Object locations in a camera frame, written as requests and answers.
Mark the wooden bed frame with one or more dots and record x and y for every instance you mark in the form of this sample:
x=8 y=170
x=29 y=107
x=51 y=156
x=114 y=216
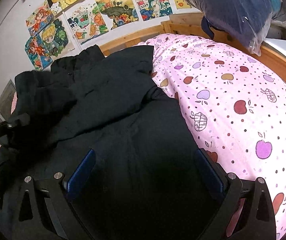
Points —
x=189 y=24

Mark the white background fruit drawing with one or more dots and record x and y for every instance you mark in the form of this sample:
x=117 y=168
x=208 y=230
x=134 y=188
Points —
x=86 y=21

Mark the top left colourful drawing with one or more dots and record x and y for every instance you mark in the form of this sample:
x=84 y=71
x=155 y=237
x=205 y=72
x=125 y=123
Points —
x=39 y=19

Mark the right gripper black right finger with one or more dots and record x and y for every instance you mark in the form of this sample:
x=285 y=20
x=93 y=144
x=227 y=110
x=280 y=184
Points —
x=244 y=208

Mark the green island landscape drawing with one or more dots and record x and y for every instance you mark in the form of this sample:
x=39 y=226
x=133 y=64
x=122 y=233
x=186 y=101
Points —
x=121 y=12

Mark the blonde boy green drawing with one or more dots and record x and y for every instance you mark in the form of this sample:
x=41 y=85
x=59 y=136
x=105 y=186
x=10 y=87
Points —
x=56 y=39

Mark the large black jacket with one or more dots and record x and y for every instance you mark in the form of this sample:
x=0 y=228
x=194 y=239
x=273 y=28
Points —
x=145 y=183

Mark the orange-haired girl drawing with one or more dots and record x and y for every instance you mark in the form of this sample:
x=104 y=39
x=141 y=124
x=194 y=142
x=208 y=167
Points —
x=37 y=53

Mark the pink apple-print duvet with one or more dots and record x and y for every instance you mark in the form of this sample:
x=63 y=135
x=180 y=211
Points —
x=234 y=106

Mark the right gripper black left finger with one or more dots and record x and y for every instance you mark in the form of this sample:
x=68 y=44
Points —
x=43 y=208

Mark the red white striped pillow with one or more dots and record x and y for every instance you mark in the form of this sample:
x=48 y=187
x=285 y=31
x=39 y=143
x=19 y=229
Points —
x=14 y=103

